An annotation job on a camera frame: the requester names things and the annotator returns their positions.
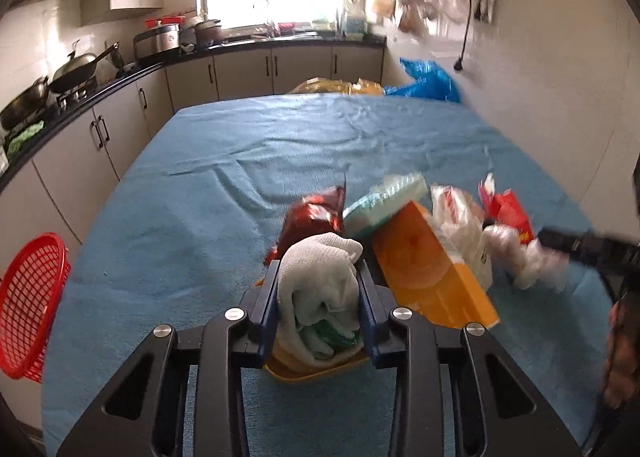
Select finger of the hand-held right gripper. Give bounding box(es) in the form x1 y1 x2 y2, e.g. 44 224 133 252
538 226 602 264

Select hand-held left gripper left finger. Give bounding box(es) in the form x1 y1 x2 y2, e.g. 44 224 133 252
56 259 282 457

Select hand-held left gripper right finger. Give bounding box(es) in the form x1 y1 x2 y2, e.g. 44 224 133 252
355 259 584 457

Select large white plastic bag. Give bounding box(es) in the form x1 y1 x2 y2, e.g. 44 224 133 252
482 224 572 291

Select white towel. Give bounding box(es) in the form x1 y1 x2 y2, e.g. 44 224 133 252
274 232 364 371

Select red snack wrapper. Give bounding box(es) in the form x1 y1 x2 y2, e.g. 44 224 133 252
477 174 537 243

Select red plastic basket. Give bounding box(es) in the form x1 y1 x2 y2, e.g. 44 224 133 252
0 233 72 382

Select person's right hand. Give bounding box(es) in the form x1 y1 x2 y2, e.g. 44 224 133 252
601 296 640 409

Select orange cardboard box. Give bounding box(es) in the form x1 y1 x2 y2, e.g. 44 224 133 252
371 200 501 331

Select yellow plastic tray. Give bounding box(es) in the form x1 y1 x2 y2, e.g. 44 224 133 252
252 277 372 384

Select dark red snack bag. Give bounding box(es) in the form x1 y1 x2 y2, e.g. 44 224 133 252
265 174 349 266

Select green tissue packet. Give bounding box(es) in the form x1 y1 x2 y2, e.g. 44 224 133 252
342 172 429 238

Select small white red-striped plastic bag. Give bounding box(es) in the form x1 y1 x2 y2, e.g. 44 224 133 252
430 183 494 289

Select blue tablecloth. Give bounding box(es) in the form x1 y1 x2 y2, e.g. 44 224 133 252
40 93 622 457

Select blue plastic bag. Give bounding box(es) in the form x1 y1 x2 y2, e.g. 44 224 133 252
385 57 461 103

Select yellow plastic bag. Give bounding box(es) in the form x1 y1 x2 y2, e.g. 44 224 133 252
290 78 386 97

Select kitchen base cabinets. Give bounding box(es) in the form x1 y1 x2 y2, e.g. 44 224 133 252
0 34 387 249

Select stacked cooking pots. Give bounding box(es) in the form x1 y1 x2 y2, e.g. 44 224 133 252
180 17 224 48

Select black gas stove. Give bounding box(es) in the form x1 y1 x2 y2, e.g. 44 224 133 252
55 82 102 111

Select steel rice cooker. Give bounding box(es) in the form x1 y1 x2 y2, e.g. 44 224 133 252
132 23 181 58

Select green dish cloth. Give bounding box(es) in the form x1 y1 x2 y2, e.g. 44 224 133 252
5 121 46 158

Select wok with metal lid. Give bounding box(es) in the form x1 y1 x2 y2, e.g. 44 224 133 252
50 40 121 94

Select black wok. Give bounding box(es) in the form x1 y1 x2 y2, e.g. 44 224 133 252
0 77 51 131

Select black power cable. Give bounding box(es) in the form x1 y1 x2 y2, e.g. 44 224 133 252
452 0 474 72

